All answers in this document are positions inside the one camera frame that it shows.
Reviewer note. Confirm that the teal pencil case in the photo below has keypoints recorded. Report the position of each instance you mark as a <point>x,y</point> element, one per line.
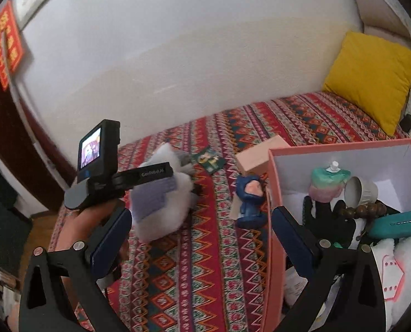
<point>392,226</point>

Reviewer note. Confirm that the white pink plush item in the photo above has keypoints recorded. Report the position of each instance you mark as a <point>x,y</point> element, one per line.
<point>393,260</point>

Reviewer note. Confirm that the pastel drink pouch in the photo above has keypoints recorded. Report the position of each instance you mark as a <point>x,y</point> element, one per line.
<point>328,183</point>

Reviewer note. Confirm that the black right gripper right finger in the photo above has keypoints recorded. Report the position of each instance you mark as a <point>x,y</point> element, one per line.
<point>359,304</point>

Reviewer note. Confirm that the yellow cushion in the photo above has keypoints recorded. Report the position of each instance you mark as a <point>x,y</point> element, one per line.
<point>375,75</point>

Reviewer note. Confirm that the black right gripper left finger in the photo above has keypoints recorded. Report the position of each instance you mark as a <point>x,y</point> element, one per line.
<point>56,282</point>

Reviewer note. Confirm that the small pink carton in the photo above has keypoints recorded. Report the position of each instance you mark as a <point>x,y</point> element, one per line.
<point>254,160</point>

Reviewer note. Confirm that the patterned red bed cover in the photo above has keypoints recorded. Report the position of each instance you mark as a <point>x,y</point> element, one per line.
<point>210,275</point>

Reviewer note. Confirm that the red door banner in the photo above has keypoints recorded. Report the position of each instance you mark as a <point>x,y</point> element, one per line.
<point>11,49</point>

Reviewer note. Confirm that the black comb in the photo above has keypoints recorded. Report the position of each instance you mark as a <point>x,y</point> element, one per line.
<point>307,217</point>

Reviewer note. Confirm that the person's left hand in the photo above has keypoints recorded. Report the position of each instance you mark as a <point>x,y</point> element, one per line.
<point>80,224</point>

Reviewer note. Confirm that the white plush toy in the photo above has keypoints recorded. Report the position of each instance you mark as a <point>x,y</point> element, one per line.
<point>160,207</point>

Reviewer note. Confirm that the blue hooded figurine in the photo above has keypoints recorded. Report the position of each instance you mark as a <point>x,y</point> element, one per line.
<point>250,193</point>

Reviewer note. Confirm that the green card packet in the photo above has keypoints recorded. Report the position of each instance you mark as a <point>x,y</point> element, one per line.
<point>209,160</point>

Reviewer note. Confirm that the dark wooden door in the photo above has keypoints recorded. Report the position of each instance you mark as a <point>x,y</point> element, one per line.
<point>20,157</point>

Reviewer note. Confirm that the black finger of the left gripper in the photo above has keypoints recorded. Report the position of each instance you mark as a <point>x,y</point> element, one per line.
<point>131,178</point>

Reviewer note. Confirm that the grey ribbed cup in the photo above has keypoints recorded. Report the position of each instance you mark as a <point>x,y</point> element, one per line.
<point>359,191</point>

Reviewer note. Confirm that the pink storage box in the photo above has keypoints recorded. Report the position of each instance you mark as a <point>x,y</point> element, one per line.
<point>339,236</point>

